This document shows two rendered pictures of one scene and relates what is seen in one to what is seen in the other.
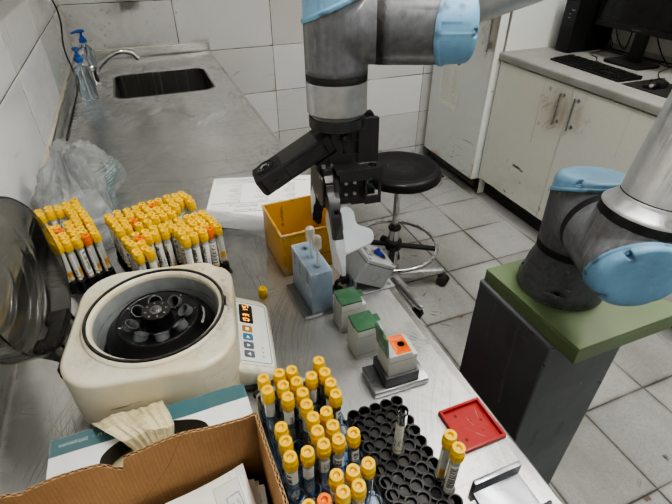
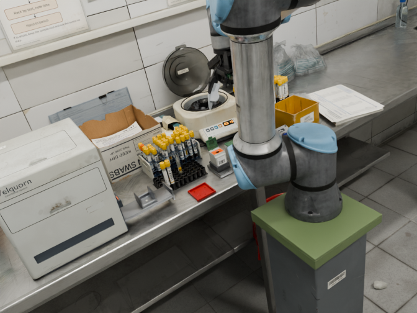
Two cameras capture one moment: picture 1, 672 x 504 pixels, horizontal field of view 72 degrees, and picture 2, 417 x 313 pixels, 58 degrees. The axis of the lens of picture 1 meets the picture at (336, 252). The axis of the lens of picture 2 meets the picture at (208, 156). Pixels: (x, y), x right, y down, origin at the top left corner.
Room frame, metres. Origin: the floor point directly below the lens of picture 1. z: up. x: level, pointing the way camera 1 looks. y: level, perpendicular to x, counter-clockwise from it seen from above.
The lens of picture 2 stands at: (0.36, -1.18, 1.58)
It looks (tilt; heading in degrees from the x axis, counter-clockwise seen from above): 30 degrees down; 85
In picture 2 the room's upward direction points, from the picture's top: 12 degrees counter-clockwise
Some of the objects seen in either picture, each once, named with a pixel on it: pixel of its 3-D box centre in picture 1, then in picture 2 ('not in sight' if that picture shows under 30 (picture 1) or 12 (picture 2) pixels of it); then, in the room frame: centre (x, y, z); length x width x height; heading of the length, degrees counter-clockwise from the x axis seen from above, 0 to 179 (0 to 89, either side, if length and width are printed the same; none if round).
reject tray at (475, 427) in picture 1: (471, 424); (201, 191); (0.39, -0.19, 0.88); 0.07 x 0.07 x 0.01; 22
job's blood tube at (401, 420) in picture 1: (399, 436); (179, 165); (0.34, -0.08, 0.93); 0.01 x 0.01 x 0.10
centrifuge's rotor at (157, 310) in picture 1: (160, 324); (205, 107); (0.50, 0.27, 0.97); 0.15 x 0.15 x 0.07
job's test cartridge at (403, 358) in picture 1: (396, 358); (218, 159); (0.48, -0.09, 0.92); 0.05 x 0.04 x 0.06; 110
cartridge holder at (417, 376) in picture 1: (395, 370); (219, 166); (0.48, -0.09, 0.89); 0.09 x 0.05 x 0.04; 110
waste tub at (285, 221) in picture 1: (302, 233); (294, 116); (0.82, 0.07, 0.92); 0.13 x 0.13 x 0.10; 24
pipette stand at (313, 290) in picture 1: (311, 278); not in sight; (0.66, 0.04, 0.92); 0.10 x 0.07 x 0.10; 24
